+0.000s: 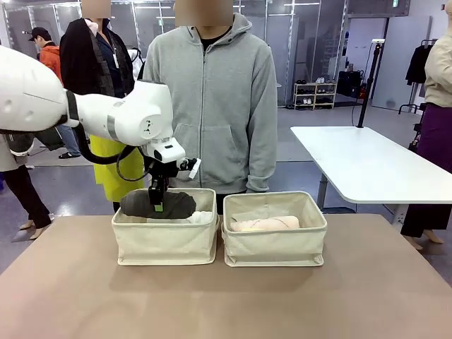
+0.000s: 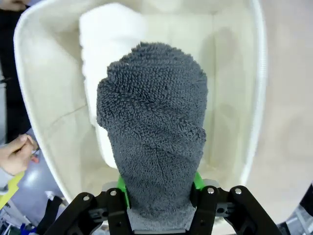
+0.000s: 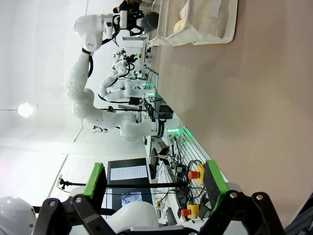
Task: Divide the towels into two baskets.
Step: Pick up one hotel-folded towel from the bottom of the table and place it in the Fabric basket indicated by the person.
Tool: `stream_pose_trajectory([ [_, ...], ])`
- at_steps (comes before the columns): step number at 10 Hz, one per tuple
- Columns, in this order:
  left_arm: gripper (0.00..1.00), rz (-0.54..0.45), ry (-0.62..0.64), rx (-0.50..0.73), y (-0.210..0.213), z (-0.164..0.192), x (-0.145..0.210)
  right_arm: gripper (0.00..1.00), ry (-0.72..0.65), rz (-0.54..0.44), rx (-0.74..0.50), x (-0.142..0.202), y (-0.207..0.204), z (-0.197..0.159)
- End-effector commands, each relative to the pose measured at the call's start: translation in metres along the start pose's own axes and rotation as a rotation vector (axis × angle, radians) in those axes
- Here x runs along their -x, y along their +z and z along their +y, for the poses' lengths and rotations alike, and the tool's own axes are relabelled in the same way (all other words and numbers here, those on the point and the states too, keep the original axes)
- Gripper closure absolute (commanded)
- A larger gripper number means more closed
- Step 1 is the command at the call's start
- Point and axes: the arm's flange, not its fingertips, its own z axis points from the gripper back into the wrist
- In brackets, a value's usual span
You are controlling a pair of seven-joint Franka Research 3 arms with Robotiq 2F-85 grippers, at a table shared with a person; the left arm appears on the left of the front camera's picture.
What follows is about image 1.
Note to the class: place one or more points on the cream fabric basket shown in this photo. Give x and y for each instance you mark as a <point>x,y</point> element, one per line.
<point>273,243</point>
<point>166,236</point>

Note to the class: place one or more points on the person's left forearm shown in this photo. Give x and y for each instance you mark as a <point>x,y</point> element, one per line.
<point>263,159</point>

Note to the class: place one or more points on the person with yellow apron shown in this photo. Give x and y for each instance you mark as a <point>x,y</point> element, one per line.
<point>84,63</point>

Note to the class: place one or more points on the wooden shoe rack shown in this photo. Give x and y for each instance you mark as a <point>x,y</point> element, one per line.
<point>314,95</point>

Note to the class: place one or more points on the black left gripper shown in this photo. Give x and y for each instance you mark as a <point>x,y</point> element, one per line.
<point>163,171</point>

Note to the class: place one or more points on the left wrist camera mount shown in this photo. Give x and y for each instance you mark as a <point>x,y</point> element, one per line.
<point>193,169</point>

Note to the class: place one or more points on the person in grey hoodie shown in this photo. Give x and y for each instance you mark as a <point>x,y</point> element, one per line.
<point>226,116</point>

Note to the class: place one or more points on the black suitcase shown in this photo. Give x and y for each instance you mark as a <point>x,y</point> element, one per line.
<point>349,84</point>

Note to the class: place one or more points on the white towel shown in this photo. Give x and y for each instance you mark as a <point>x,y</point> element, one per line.
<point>201,217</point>

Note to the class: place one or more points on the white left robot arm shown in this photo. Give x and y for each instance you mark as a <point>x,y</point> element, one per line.
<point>141,113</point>

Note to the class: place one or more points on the white side table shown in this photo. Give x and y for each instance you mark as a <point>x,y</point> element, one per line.
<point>370,162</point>

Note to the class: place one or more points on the black utility cart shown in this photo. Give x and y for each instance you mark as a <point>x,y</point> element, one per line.
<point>416,139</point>

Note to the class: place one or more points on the pink towel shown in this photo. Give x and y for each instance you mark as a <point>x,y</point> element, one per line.
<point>265,223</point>

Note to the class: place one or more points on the person in green jacket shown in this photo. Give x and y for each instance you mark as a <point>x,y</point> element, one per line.
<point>17,183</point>

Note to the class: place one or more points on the black tripod pole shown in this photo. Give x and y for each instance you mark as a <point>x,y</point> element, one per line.
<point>367,92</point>

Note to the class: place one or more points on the man in orange jacket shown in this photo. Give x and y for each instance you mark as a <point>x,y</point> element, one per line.
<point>51,58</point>

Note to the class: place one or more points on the dark grey towel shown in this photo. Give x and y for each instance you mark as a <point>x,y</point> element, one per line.
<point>137,206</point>

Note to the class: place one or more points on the person in purple skirt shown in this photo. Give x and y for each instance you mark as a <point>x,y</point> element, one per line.
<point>438,106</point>

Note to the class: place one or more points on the clothes rack with dark coats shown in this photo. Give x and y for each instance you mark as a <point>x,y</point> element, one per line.
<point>416,65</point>

